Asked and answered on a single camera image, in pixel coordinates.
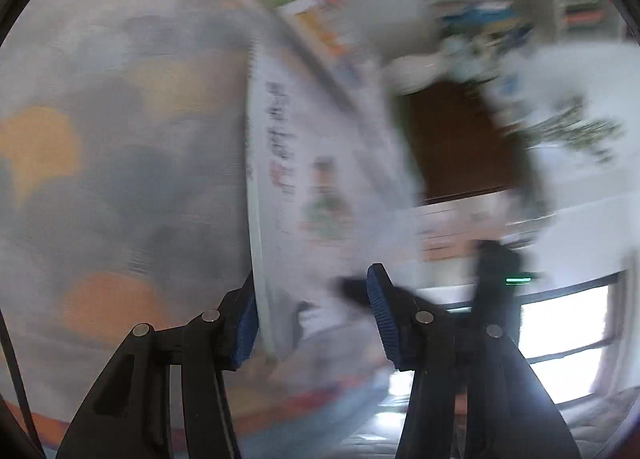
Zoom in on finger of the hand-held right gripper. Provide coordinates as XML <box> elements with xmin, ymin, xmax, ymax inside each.
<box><xmin>334</xmin><ymin>276</ymin><xmax>373</xmax><ymax>317</ymax></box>

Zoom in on green plant in glass vase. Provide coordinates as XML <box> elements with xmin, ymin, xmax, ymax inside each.
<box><xmin>525</xmin><ymin>99</ymin><xmax>626</xmax><ymax>165</ymax></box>

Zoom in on white ribbed vase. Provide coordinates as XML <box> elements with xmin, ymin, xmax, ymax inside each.
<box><xmin>387</xmin><ymin>52</ymin><xmax>451</xmax><ymax>95</ymax></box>

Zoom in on white book with green figure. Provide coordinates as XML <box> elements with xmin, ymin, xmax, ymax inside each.
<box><xmin>244</xmin><ymin>42</ymin><xmax>426</xmax><ymax>370</ymax></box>

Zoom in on yellow figure cartoon book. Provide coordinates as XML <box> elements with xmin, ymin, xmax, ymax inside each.
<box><xmin>277</xmin><ymin>0</ymin><xmax>366</xmax><ymax>85</ymax></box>

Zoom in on fan pattern tablecloth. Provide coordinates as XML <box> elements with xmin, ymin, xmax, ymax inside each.
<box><xmin>0</xmin><ymin>0</ymin><xmax>391</xmax><ymax>440</ymax></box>

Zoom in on window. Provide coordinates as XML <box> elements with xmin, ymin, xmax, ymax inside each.
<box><xmin>517</xmin><ymin>281</ymin><xmax>623</xmax><ymax>407</ymax></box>

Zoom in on blue white artificial flowers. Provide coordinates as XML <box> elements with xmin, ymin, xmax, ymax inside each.
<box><xmin>440</xmin><ymin>2</ymin><xmax>533</xmax><ymax>90</ymax></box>

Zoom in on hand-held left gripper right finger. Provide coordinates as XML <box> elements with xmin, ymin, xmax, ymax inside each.
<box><xmin>366</xmin><ymin>263</ymin><xmax>583</xmax><ymax>459</ymax></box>

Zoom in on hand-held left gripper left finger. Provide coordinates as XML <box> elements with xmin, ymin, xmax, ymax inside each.
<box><xmin>55</xmin><ymin>271</ymin><xmax>261</xmax><ymax>459</ymax></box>

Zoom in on brown wooden cabinet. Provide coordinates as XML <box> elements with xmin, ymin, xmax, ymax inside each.
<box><xmin>397</xmin><ymin>79</ymin><xmax>533</xmax><ymax>205</ymax></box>

